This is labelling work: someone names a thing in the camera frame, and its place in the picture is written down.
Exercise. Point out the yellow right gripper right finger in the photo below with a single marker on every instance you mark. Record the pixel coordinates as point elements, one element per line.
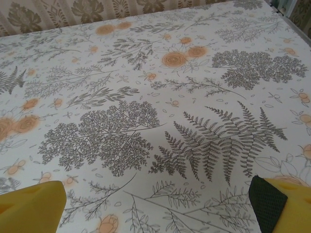
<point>296,208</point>

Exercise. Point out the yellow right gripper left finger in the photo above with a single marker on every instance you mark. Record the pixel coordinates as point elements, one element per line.
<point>29,208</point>

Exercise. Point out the aluminium table side rail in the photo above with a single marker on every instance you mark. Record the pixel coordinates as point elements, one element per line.
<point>300,32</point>

